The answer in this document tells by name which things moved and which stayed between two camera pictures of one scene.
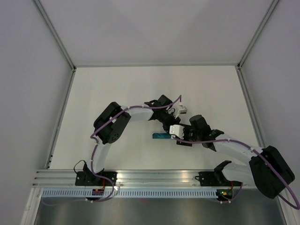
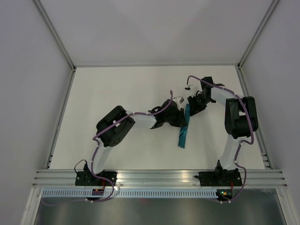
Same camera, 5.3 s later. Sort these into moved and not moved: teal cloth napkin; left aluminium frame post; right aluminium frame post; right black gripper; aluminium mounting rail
Moved: right black gripper; teal cloth napkin
Not moved: left aluminium frame post; right aluminium frame post; aluminium mounting rail
